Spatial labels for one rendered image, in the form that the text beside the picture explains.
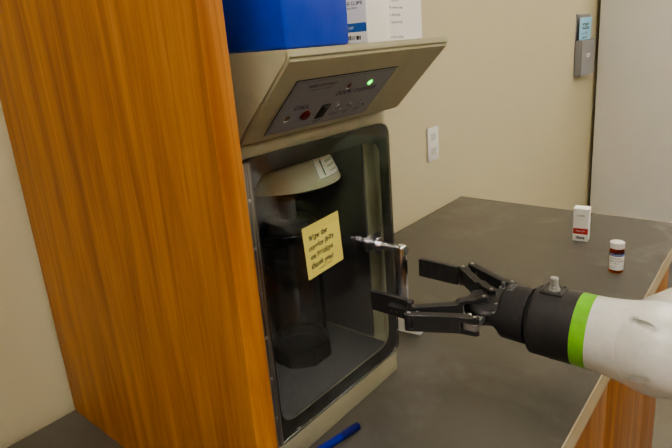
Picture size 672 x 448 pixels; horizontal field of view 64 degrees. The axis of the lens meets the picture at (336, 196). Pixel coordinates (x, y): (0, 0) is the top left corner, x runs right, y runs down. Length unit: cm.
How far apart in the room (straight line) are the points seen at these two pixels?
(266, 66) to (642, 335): 50
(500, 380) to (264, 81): 67
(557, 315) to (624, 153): 296
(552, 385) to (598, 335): 32
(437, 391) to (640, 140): 282
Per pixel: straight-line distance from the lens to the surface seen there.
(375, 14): 71
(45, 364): 108
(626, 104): 360
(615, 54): 359
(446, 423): 92
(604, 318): 72
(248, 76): 58
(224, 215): 52
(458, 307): 78
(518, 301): 75
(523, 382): 102
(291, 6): 56
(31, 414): 111
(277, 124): 62
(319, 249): 75
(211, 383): 66
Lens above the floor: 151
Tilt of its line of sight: 16 degrees down
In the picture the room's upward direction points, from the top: 5 degrees counter-clockwise
